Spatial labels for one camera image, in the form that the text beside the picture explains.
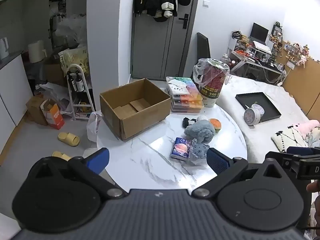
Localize large grey plush toy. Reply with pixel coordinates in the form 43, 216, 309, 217
184, 119, 216, 143

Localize small round grey plush toy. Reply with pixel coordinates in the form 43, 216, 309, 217
190, 142, 210, 165

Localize white lower cabinet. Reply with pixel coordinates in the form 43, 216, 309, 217
0, 51, 34, 165

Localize black square tray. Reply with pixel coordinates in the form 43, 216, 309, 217
235, 92, 282, 123

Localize bed with white cover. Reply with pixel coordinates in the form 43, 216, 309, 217
217, 76, 320, 165

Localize black and white pillow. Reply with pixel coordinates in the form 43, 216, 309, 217
271, 124, 309, 153

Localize cork board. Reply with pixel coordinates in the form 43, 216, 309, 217
269, 39, 320, 117

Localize crumpled clear plastic bags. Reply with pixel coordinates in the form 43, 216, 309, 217
39, 82, 73, 113

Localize dark glass bottle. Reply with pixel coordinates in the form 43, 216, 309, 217
75, 71, 85, 92
67, 71, 78, 92

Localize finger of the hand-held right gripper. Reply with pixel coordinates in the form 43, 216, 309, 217
265, 147, 315, 167

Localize white keyboard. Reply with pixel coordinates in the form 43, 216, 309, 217
252, 40, 272, 54

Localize person's right hand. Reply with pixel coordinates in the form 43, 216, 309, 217
307, 181, 320, 193

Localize clear drawer organizer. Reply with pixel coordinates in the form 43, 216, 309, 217
234, 36, 253, 53

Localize white cylindrical appliance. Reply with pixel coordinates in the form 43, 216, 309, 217
27, 40, 47, 63

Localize blue and pink packet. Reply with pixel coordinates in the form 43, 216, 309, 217
170, 137, 192, 161

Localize white pad with beads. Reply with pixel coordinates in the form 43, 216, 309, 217
167, 82, 189, 96

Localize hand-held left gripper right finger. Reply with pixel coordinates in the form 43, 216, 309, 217
191, 147, 298, 198

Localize clear plastic bag liner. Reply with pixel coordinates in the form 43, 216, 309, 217
192, 58, 233, 90

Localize black and white plush toy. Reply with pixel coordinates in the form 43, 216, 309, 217
182, 117, 198, 128

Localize pink blanket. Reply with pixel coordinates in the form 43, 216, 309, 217
291, 120, 320, 148

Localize orange and white carton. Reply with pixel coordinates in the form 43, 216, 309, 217
40, 99, 65, 130

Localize grey door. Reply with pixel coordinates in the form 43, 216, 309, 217
130, 0, 202, 80

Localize yellow slipper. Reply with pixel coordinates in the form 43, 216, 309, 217
52, 151, 72, 161
58, 132, 80, 147

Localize white desk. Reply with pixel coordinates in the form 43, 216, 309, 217
229, 50, 288, 83

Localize brown cardboard box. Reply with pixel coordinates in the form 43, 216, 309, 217
26, 95, 49, 125

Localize white plastic bag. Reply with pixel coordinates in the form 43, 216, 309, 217
86, 112, 103, 142

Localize yellow rice bag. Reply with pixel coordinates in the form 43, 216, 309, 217
58, 47, 90, 75

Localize burger plush toy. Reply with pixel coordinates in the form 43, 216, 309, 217
209, 118, 222, 133

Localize white rack cart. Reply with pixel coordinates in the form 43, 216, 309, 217
66, 64, 95, 120

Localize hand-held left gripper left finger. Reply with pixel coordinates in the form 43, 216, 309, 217
25, 148, 129, 200

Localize large red paper bucket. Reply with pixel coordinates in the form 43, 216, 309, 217
197, 60, 229, 108

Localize colourful bead organizer box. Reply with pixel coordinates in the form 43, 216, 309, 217
166, 76, 202, 102
171, 99, 203, 108
171, 105, 204, 113

